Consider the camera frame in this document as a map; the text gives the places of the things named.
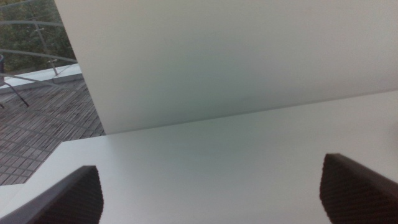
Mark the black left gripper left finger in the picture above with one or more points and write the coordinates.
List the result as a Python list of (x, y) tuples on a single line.
[(68, 202)]

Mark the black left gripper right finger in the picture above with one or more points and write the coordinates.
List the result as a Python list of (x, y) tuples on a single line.
[(357, 196)]

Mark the dark thin metal stand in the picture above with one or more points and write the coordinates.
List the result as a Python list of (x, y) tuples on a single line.
[(17, 95)]

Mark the white parapet ledge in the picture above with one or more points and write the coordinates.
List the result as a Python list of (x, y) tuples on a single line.
[(46, 76)]

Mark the grey metal railing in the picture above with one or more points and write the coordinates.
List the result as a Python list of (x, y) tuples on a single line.
[(37, 54)]

